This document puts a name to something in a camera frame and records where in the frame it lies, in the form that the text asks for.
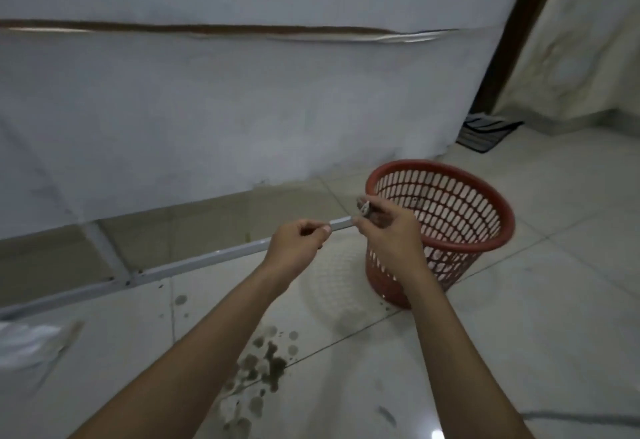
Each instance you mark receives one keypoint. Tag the person's left hand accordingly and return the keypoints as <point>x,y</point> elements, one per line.
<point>292,254</point>

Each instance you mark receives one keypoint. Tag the clear pack of white tissues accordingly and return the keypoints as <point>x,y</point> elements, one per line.
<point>25,344</point>

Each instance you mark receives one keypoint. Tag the person's right hand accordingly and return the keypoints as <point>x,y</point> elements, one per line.
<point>395,249</point>

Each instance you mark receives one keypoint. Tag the dark brown door frame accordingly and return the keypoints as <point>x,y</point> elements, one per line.
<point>520,29</point>

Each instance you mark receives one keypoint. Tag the metal frame rail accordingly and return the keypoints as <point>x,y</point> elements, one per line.
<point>200,261</point>

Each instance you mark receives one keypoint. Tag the grey metal post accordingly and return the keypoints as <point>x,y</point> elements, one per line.
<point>107,254</point>

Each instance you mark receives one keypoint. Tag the white tissue sheet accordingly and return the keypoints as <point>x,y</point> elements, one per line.
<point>364,207</point>

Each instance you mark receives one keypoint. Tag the red plastic waste basket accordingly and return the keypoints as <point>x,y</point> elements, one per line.
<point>480,194</point>

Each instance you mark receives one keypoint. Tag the person's left forearm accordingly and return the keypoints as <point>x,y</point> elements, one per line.
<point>190,368</point>

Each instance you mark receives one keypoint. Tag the black striped floor mat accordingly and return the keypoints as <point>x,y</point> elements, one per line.
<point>487,131</point>

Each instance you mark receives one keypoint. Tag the person's right forearm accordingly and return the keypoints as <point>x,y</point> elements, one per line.
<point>465,378</point>

